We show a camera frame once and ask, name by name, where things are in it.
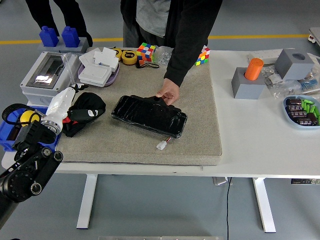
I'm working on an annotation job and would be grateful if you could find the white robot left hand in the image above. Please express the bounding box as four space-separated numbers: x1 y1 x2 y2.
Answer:
41 84 101 127

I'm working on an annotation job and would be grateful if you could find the person's left hand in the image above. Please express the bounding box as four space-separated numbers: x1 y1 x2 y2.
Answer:
154 77 181 106

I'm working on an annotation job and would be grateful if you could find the black rag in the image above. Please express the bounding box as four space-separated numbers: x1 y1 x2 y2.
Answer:
61 91 107 138

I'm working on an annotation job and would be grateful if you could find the black glossy panel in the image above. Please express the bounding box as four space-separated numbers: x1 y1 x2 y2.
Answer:
110 94 188 140

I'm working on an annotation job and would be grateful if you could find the black table control panel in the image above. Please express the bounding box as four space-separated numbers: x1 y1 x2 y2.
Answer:
290 178 320 185

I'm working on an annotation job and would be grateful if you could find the clear empty plastic bag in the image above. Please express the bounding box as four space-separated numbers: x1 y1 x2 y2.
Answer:
60 52 85 88

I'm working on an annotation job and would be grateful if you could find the clear bag of screws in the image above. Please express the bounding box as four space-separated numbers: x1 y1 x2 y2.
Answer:
152 45 174 66

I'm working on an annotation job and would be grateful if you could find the yellow lemon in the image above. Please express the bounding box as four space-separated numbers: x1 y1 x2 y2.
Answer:
19 110 42 127

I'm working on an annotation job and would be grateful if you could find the grey-brown mat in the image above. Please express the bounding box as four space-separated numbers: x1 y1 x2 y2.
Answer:
55 61 223 166

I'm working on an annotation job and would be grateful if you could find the colourful puzzle cube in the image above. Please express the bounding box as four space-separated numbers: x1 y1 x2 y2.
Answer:
194 44 211 67
136 41 157 65

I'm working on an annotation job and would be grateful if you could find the yellow tape measure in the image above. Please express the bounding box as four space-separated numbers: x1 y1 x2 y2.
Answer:
121 49 138 65
111 47 123 61

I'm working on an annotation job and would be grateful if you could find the purple tray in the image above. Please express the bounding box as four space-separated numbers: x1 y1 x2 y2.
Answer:
77 62 121 88

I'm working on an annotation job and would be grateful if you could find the person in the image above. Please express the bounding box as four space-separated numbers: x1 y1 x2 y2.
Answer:
120 0 223 88
24 0 94 48

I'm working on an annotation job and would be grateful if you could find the grey two-slot base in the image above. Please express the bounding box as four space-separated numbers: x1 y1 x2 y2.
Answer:
37 37 90 54

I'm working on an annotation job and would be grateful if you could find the white small plates pile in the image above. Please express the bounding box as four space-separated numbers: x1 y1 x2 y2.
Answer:
78 47 120 70

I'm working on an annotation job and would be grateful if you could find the blue plastic bin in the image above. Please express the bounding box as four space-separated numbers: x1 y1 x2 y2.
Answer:
0 106 62 153

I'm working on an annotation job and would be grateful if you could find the blue bottle-shaped block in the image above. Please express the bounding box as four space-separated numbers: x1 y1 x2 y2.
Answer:
61 25 81 48
39 25 60 48

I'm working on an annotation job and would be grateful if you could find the grey block holding cylinder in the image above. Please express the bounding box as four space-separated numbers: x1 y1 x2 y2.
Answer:
231 66 267 100

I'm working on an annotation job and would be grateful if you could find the orange cylinder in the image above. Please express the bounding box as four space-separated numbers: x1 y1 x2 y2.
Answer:
244 57 265 81

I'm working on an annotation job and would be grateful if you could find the white table leg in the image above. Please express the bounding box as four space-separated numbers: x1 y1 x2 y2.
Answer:
251 177 277 233
76 174 98 230

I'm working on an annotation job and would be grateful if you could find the grey under-table box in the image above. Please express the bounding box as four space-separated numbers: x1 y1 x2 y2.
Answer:
212 176 235 186

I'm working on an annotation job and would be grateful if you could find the clear bag of metal parts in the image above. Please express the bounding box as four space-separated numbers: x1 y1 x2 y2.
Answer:
261 63 302 100

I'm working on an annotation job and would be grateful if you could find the light blue dish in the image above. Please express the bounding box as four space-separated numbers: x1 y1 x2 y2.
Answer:
282 94 320 131

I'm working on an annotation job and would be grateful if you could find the grey block with round hole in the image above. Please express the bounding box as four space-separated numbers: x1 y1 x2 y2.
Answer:
274 48 315 81

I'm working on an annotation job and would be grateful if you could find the clear bag of blue resistors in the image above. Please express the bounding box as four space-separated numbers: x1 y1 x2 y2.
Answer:
298 72 320 95

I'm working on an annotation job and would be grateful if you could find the grey electrical enclosure box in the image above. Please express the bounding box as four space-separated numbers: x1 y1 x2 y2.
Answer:
19 51 82 108

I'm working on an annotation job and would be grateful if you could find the black wrist strap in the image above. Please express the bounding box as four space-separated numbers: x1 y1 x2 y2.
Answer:
135 61 160 70

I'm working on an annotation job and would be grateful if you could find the white switch plate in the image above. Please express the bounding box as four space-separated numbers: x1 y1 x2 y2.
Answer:
78 63 113 88

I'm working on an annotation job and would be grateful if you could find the white wire connector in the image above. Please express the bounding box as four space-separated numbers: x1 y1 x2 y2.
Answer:
156 136 173 151

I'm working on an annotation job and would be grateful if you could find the black power cable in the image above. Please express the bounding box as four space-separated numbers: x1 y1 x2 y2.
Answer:
225 176 232 240

